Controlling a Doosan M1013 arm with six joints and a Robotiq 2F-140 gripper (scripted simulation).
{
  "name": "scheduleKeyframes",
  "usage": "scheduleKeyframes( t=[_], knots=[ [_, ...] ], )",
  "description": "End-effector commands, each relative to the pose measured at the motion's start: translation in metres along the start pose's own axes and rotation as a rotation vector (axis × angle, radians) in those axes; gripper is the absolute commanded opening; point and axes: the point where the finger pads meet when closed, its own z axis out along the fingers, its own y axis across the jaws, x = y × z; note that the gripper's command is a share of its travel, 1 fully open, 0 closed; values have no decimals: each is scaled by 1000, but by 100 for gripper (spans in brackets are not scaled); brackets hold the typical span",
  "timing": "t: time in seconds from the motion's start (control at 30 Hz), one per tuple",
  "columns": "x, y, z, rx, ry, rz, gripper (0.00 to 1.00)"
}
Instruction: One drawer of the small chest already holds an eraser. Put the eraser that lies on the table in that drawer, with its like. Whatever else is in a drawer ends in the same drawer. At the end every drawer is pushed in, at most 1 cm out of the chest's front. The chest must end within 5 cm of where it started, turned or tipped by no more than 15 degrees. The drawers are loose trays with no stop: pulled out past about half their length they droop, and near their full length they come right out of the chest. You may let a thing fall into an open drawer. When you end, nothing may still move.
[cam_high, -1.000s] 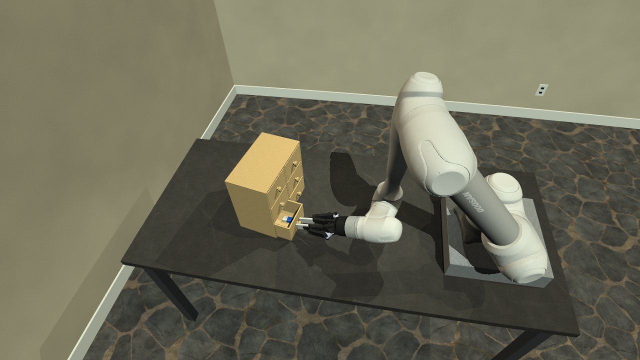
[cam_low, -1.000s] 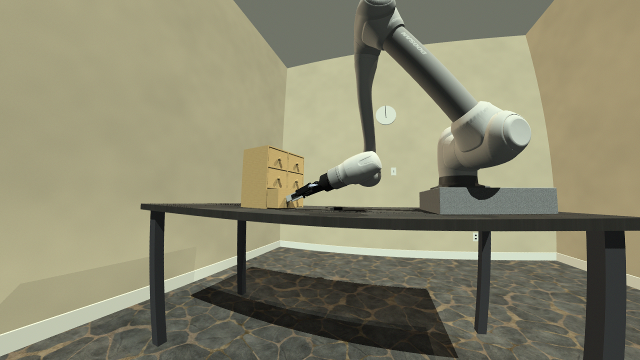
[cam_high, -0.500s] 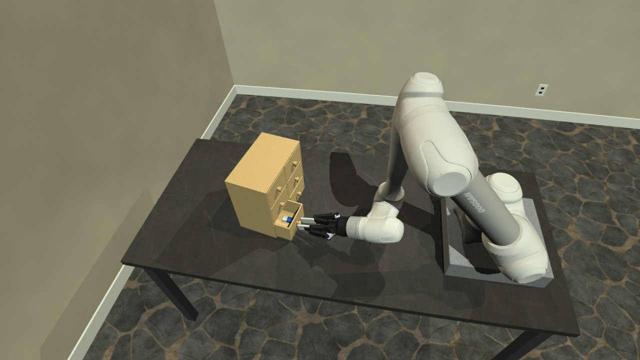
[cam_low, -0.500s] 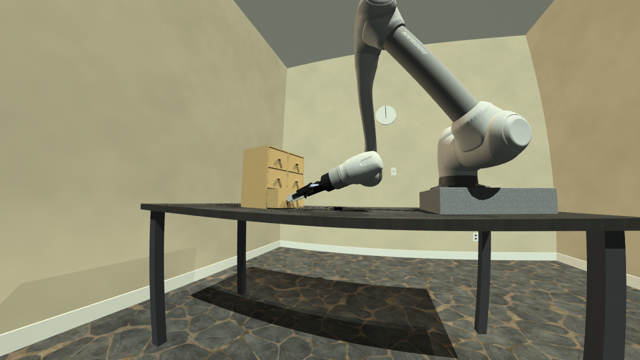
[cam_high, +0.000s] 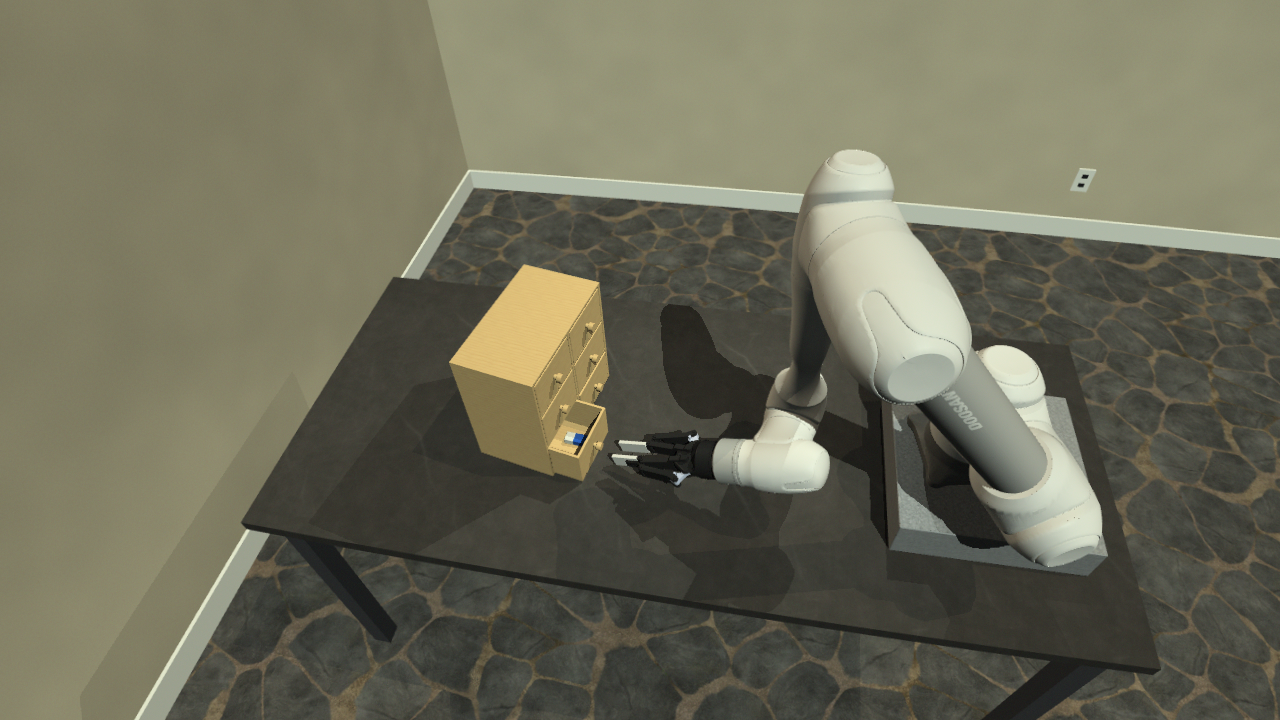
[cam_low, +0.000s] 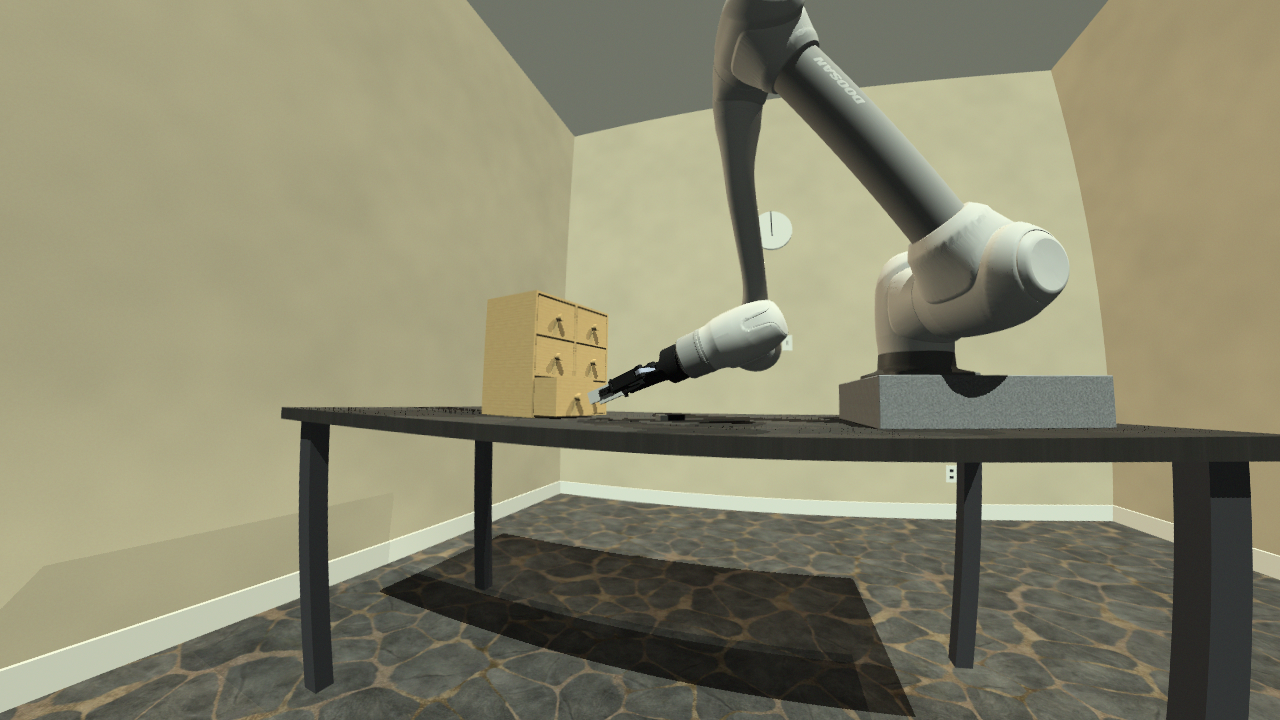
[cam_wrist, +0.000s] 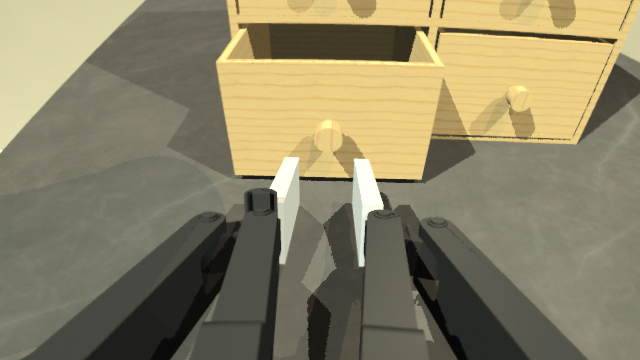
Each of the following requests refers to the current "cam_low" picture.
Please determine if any tan wooden chest of drawers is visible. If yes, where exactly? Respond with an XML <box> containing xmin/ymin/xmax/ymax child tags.
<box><xmin>483</xmin><ymin>290</ymin><xmax>609</xmax><ymax>418</ymax></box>

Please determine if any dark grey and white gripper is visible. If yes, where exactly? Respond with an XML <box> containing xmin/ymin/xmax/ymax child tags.
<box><xmin>588</xmin><ymin>345</ymin><xmax>689</xmax><ymax>404</ymax></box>

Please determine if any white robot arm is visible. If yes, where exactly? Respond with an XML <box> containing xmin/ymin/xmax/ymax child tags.
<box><xmin>675</xmin><ymin>0</ymin><xmax>1070</xmax><ymax>379</ymax></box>

